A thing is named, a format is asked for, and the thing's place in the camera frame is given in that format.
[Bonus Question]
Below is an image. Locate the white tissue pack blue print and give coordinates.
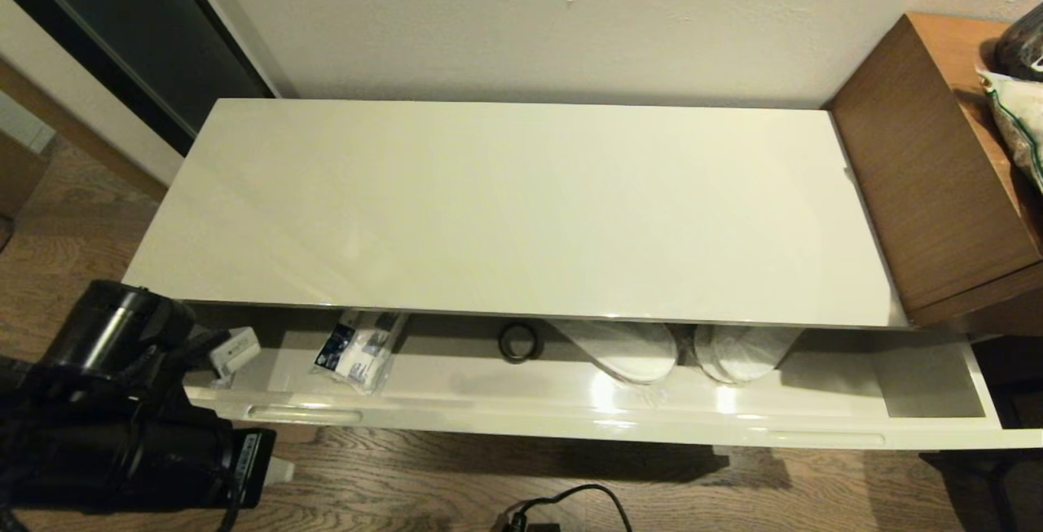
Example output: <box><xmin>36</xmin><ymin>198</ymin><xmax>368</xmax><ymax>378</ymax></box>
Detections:
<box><xmin>312</xmin><ymin>310</ymin><xmax>406</xmax><ymax>396</ymax></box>

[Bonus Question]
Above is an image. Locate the glossy white drawer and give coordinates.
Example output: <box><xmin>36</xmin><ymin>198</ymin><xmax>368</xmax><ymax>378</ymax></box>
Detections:
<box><xmin>183</xmin><ymin>304</ymin><xmax>1043</xmax><ymax>451</ymax></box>

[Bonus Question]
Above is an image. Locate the glossy white cabinet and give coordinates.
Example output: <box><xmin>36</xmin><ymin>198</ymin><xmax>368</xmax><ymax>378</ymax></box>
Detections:
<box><xmin>121</xmin><ymin>98</ymin><xmax>909</xmax><ymax>329</ymax></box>

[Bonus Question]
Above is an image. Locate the brown box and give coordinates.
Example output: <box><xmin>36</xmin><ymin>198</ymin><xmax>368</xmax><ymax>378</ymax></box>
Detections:
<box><xmin>0</xmin><ymin>131</ymin><xmax>51</xmax><ymax>223</ymax></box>

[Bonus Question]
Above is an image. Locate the white disposable slipper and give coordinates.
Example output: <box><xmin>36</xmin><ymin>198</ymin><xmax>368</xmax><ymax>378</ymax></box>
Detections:
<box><xmin>546</xmin><ymin>320</ymin><xmax>679</xmax><ymax>386</ymax></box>
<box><xmin>705</xmin><ymin>325</ymin><xmax>803</xmax><ymax>386</ymax></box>
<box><xmin>693</xmin><ymin>325</ymin><xmax>722</xmax><ymax>380</ymax></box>

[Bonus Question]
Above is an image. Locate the brown wooden baseboard strip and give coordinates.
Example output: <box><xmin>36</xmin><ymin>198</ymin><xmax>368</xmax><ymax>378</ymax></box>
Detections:
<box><xmin>0</xmin><ymin>55</ymin><xmax>169</xmax><ymax>203</ymax></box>

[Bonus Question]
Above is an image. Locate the dark door panel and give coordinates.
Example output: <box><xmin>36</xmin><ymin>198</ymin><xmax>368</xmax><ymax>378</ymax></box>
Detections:
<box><xmin>0</xmin><ymin>0</ymin><xmax>278</xmax><ymax>156</ymax></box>

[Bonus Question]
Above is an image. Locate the brown wooden side table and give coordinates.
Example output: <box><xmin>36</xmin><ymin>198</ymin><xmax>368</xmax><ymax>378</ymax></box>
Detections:
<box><xmin>823</xmin><ymin>12</ymin><xmax>1043</xmax><ymax>337</ymax></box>

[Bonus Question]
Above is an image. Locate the white bag green edge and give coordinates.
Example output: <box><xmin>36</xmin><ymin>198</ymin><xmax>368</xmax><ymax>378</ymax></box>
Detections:
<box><xmin>976</xmin><ymin>66</ymin><xmax>1043</xmax><ymax>195</ymax></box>

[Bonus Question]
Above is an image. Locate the dark plastic bag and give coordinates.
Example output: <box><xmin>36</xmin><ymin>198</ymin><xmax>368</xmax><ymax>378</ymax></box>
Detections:
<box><xmin>992</xmin><ymin>1</ymin><xmax>1043</xmax><ymax>81</ymax></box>

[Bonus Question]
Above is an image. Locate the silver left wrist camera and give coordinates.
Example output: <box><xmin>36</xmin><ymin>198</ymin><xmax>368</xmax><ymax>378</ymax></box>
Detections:
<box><xmin>209</xmin><ymin>326</ymin><xmax>262</xmax><ymax>379</ymax></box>

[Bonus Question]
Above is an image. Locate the black cable with plug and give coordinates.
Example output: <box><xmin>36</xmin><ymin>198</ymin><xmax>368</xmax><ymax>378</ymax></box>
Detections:
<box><xmin>493</xmin><ymin>483</ymin><xmax>635</xmax><ymax>532</ymax></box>

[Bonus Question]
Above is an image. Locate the black ring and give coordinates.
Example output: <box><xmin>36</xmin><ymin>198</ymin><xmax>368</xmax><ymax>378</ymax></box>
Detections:
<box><xmin>499</xmin><ymin>321</ymin><xmax>544</xmax><ymax>365</ymax></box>

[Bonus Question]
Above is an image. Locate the white door frame strip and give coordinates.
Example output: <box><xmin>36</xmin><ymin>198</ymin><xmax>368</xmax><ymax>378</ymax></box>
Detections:
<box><xmin>171</xmin><ymin>0</ymin><xmax>298</xmax><ymax>99</ymax></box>

